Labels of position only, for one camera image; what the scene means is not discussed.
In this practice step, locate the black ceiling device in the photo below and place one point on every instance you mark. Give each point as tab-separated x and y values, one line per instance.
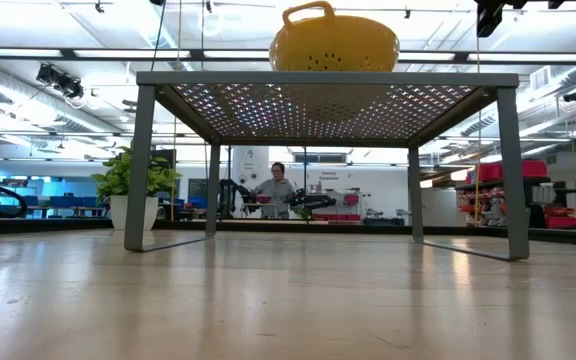
574	95

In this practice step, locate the yellow plastic colander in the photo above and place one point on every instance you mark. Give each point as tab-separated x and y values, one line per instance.
335	47

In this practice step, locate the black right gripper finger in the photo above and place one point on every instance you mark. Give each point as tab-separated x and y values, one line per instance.
489	17

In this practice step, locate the red storage bins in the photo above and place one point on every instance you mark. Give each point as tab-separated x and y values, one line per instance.
528	170

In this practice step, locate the grey perforated metal stand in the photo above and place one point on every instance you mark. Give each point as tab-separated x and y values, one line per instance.
318	79

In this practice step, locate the red crates row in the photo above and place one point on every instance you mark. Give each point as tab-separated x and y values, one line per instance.
338	218

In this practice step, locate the person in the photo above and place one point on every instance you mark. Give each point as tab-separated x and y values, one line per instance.
278	192

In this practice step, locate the dark shelf unit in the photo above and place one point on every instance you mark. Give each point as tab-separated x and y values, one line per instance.
535	215

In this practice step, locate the black ceiling spotlight cluster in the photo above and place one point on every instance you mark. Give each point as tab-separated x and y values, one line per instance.
70	87

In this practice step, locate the black background robot arm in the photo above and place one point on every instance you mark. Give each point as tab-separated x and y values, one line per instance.
233	192
313	201

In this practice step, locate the green plant in white pot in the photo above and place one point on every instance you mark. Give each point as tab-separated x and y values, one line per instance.
115	180

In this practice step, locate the overhead light beam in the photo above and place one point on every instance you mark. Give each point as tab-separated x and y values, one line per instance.
67	53

